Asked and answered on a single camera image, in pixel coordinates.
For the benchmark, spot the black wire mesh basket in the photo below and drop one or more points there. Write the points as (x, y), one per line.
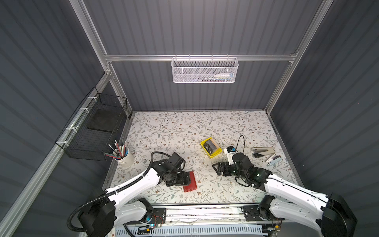
(96, 127)

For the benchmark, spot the floral table mat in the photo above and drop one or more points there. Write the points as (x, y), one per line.
(182, 133)

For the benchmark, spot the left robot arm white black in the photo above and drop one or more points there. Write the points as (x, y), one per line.
(97, 217)

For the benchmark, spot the yellow plastic card tray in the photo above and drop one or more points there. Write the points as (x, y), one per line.
(216, 153)

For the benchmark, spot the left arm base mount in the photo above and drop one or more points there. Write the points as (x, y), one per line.
(156, 216)

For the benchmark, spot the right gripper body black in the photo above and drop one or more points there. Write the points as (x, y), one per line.
(224, 168)

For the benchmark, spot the white wire mesh basket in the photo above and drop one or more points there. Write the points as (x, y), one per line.
(188, 71)

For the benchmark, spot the stack of cards in tray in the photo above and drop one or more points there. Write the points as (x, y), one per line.
(210, 147)

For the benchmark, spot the beige stapler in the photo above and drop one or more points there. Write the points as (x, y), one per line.
(259, 152)

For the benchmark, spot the small white grey device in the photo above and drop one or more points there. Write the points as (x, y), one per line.
(275, 158)

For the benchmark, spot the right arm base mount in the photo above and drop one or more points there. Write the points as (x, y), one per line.
(255, 213)

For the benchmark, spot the white tube in basket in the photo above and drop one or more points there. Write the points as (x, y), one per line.
(226, 76)

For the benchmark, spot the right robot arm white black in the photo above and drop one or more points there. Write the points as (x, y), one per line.
(330, 215)

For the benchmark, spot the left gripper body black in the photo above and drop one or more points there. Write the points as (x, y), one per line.
(182, 179)

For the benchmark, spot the white pen cup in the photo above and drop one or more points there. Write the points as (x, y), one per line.
(121, 154)

